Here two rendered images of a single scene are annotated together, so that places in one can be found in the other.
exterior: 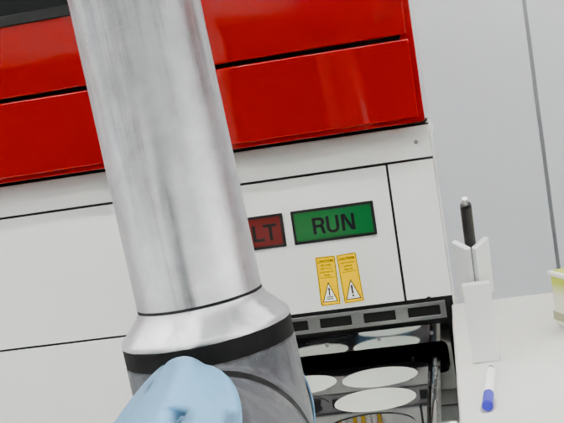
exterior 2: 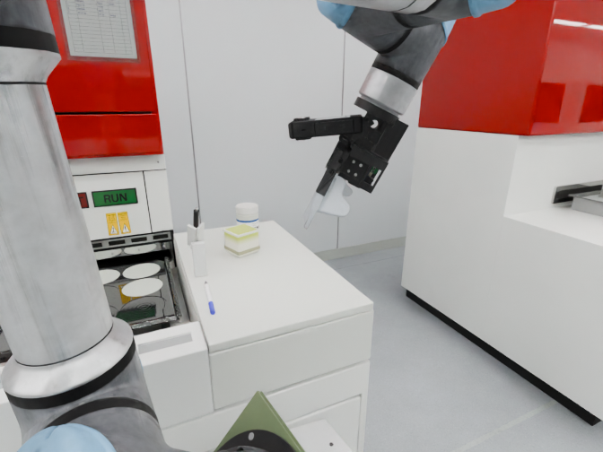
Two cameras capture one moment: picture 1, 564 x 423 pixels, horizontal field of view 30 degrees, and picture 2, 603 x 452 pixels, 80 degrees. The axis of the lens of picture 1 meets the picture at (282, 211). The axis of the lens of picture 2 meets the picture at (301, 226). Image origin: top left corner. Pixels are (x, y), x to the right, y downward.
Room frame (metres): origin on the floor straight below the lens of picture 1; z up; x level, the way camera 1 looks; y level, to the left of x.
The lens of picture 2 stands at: (0.32, 0.03, 1.36)
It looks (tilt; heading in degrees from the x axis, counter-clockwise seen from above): 19 degrees down; 327
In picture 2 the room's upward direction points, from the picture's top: straight up
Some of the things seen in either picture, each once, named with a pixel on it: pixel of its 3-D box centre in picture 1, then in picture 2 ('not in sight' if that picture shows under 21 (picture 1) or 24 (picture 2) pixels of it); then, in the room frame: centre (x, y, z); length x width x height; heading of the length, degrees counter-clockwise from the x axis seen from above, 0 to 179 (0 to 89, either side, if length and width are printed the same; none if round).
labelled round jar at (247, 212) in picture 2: not in sight; (247, 219); (1.32, -0.42, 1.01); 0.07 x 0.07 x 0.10
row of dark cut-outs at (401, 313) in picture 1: (292, 326); (93, 245); (1.49, 0.01, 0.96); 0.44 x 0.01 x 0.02; 81
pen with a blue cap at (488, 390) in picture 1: (489, 384); (208, 296); (1.00, -0.17, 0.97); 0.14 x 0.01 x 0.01; 167
